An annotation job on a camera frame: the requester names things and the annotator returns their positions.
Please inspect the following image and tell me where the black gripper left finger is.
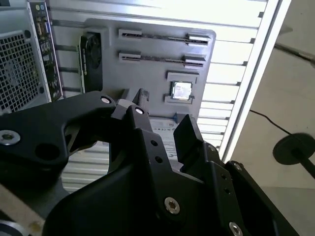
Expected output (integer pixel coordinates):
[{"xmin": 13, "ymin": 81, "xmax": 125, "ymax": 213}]
[{"xmin": 0, "ymin": 88, "xmax": 189, "ymax": 223}]

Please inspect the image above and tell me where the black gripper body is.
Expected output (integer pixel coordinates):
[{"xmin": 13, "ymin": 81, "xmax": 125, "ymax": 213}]
[{"xmin": 41, "ymin": 162, "xmax": 223, "ymax": 236}]

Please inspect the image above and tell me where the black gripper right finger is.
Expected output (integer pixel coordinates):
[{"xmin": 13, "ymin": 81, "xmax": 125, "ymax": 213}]
[{"xmin": 173, "ymin": 114, "xmax": 300, "ymax": 236}]

